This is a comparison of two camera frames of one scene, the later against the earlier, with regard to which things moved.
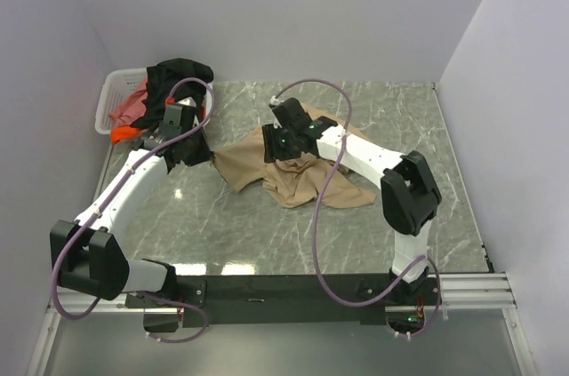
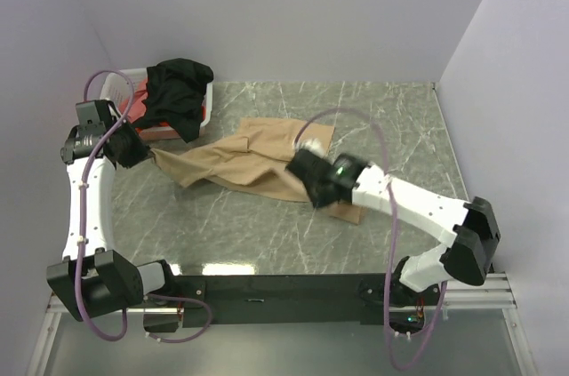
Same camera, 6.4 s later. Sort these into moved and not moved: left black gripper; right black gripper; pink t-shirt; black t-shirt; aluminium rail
Moved: left black gripper; right black gripper
Not moved: pink t-shirt; black t-shirt; aluminium rail
